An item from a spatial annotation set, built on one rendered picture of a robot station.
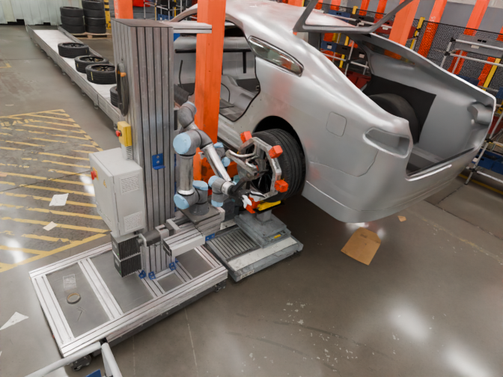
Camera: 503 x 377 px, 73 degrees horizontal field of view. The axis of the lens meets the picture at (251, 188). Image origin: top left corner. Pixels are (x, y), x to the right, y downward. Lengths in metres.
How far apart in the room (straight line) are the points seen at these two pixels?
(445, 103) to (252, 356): 3.06
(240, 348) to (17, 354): 1.50
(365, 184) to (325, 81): 0.82
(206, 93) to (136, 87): 1.04
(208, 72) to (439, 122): 2.48
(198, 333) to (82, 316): 0.82
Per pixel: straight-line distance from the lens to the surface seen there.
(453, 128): 4.09
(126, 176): 2.19
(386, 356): 3.04
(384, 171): 2.54
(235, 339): 2.79
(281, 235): 3.42
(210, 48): 2.92
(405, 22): 4.88
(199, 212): 2.46
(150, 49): 2.06
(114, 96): 6.05
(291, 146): 2.96
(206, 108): 3.03
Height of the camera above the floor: 2.30
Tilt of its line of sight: 32 degrees down
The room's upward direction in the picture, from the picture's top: 8 degrees clockwise
